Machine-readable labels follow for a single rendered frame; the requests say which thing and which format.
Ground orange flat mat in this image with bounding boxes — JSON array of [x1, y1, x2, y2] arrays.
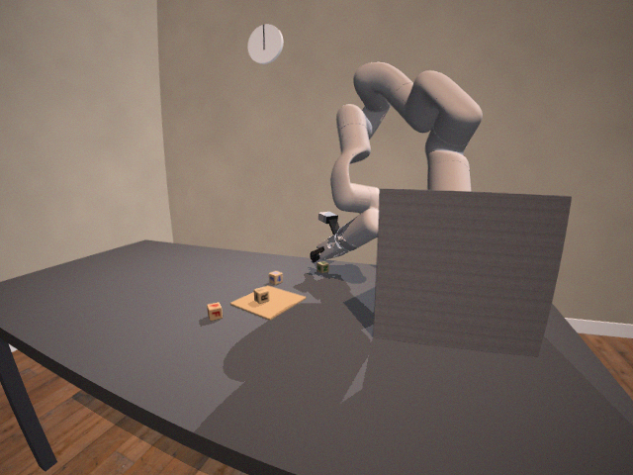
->
[[230, 286, 307, 320]]

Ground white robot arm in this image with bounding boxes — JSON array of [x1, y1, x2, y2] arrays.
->
[[318, 62, 483, 250]]

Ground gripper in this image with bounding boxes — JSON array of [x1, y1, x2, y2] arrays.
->
[[310, 231, 352, 263]]

